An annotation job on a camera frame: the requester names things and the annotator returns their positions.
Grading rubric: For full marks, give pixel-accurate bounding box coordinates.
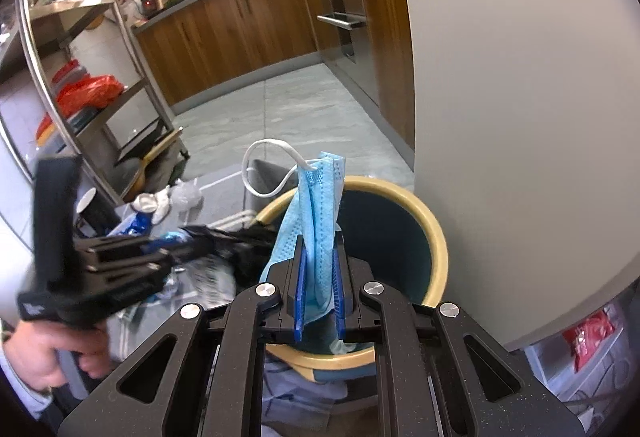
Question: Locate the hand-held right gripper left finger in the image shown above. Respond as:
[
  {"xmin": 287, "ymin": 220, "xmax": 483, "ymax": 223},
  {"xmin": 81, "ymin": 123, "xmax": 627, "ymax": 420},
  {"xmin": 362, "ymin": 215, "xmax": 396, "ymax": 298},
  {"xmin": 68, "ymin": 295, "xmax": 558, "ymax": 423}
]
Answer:
[{"xmin": 57, "ymin": 235, "xmax": 307, "ymax": 437}]

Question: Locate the person's left hand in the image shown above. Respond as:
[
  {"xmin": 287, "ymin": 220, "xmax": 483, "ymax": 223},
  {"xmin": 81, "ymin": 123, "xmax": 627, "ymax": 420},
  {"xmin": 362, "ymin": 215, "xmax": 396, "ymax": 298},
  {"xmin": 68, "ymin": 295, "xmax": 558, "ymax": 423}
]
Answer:
[{"xmin": 4, "ymin": 317, "xmax": 113, "ymax": 393}]

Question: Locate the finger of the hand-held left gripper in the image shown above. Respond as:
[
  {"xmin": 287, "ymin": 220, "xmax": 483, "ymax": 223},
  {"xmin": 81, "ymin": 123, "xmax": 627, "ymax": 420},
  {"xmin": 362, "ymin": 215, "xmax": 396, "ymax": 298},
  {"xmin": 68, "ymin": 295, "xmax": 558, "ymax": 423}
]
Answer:
[
  {"xmin": 86, "ymin": 254, "xmax": 176, "ymax": 290},
  {"xmin": 75, "ymin": 231, "xmax": 196, "ymax": 264}
]

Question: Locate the crumpled printed wrapper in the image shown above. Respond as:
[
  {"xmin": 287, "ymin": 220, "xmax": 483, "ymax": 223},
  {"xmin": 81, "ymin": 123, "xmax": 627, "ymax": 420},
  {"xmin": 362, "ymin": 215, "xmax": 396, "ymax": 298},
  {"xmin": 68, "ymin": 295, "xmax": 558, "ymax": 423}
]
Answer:
[{"xmin": 170, "ymin": 254, "xmax": 239, "ymax": 314}]

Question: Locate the wooden kitchen base cabinet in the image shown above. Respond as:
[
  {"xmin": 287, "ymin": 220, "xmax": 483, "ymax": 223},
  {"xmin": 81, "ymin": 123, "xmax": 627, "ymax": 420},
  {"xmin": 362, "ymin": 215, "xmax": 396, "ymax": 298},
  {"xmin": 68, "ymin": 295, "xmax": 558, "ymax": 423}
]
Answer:
[{"xmin": 132, "ymin": 0, "xmax": 321, "ymax": 108}]

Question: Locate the stainless steel rack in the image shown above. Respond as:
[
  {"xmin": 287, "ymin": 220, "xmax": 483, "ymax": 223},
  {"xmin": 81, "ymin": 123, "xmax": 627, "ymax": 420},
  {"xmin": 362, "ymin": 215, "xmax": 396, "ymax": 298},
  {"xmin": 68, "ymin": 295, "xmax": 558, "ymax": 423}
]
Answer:
[{"xmin": 0, "ymin": 0, "xmax": 191, "ymax": 218}]

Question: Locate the tall wooden cabinet panel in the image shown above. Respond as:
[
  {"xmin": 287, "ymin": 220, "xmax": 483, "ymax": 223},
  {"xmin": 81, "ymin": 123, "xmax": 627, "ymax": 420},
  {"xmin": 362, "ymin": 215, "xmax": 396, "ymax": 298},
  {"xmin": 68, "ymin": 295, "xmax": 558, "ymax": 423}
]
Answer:
[{"xmin": 345, "ymin": 0, "xmax": 418, "ymax": 152}]

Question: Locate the built-in steel oven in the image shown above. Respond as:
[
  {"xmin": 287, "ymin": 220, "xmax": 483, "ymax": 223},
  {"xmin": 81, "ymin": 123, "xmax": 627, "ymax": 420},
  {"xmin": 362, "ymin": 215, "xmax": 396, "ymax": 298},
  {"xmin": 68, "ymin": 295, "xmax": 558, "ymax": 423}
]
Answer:
[{"xmin": 295, "ymin": 0, "xmax": 386, "ymax": 110}]

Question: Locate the person's left forearm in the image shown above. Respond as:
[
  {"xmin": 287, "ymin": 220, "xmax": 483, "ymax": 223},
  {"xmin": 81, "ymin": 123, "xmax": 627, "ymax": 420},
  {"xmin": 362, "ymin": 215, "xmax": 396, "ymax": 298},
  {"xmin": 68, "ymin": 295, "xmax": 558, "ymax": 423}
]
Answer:
[{"xmin": 0, "ymin": 347, "xmax": 53, "ymax": 420}]

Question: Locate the teal bin with yellow rim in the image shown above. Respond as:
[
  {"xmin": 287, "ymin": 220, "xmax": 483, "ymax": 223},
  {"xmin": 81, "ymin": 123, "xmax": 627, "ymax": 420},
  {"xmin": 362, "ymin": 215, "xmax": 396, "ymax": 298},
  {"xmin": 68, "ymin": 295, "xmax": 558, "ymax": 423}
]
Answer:
[{"xmin": 255, "ymin": 175, "xmax": 449, "ymax": 385}]

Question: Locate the blue snack packet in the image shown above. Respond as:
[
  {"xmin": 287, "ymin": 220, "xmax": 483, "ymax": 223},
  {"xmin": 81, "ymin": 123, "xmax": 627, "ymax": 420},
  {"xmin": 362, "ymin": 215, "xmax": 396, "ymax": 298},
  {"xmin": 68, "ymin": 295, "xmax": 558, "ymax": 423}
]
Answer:
[{"xmin": 117, "ymin": 212, "xmax": 157, "ymax": 239}]

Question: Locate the black plastic bag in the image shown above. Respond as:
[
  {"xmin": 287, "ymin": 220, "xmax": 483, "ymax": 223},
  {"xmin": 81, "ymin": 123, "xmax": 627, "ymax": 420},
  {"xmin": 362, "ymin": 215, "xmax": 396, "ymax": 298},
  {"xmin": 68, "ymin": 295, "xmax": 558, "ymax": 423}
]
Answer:
[{"xmin": 182, "ymin": 223, "xmax": 282, "ymax": 289}]

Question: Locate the red plastic bag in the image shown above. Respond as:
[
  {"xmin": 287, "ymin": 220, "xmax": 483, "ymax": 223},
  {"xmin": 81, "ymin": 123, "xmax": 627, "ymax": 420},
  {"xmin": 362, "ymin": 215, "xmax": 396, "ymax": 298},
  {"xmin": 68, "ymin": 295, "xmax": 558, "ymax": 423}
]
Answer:
[{"xmin": 54, "ymin": 74, "xmax": 126, "ymax": 118}]

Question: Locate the clear storage box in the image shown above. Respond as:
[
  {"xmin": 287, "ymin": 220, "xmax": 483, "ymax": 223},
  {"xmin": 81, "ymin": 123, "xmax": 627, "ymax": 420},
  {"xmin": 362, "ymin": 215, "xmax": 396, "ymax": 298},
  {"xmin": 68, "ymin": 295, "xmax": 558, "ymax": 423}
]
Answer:
[{"xmin": 525, "ymin": 287, "xmax": 636, "ymax": 418}]

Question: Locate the falling white tissue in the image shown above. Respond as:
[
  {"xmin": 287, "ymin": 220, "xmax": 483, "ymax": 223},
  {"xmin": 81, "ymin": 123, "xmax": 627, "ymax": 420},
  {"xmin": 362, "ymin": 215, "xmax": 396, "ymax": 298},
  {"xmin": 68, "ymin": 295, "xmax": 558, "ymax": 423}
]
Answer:
[{"xmin": 167, "ymin": 179, "xmax": 206, "ymax": 208}]

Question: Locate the black paper cup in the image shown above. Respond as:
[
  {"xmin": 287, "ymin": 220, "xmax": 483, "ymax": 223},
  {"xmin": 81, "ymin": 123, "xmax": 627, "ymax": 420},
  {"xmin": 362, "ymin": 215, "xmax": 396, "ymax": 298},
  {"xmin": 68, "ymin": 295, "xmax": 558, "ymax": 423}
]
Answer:
[{"xmin": 75, "ymin": 187, "xmax": 121, "ymax": 238}]

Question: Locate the white crumpled tissue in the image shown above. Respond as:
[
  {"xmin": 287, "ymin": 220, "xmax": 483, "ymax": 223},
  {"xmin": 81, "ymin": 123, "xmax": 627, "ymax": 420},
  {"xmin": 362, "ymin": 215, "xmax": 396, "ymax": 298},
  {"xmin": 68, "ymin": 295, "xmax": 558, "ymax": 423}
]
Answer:
[{"xmin": 131, "ymin": 191, "xmax": 173, "ymax": 225}]

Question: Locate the blue face mask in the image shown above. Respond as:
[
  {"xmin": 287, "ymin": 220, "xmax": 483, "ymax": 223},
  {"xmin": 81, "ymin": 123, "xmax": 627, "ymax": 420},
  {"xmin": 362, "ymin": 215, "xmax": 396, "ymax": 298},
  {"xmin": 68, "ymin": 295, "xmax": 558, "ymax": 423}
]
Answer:
[{"xmin": 242, "ymin": 138, "xmax": 358, "ymax": 357}]

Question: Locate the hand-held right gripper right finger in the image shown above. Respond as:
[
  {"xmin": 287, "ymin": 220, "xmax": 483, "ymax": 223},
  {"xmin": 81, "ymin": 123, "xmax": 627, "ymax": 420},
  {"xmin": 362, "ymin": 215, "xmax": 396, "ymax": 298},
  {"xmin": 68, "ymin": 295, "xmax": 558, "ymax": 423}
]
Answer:
[{"xmin": 331, "ymin": 238, "xmax": 586, "ymax": 437}]

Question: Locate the red packet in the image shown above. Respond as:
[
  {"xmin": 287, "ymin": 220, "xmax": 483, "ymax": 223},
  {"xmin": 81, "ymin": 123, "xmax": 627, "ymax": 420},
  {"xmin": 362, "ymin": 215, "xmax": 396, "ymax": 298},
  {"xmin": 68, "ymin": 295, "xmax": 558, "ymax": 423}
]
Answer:
[{"xmin": 562, "ymin": 307, "xmax": 617, "ymax": 373}]

